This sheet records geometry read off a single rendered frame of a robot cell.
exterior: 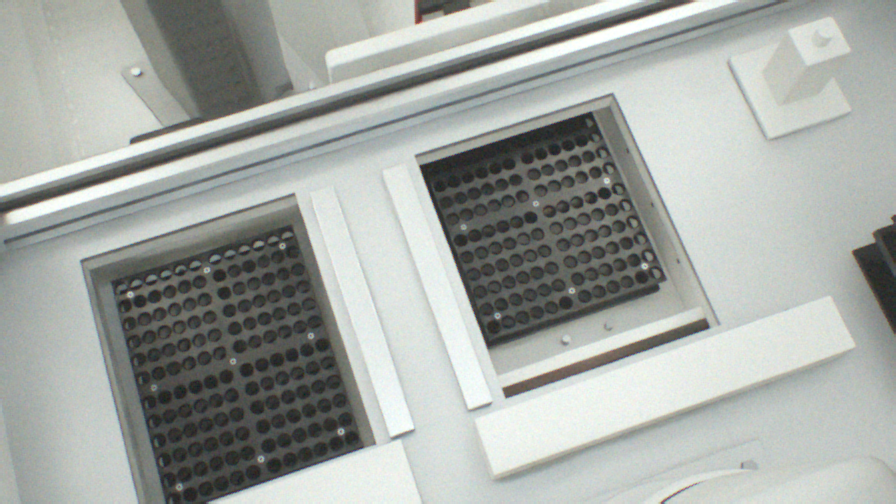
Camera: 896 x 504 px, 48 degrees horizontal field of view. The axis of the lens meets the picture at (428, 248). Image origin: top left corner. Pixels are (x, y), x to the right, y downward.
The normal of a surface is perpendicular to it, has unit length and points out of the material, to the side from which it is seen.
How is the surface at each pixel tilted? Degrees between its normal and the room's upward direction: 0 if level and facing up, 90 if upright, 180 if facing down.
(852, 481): 27
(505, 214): 0
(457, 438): 0
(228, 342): 0
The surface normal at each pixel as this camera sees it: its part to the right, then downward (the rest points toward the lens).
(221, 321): 0.00, -0.34
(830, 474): -0.07, -0.91
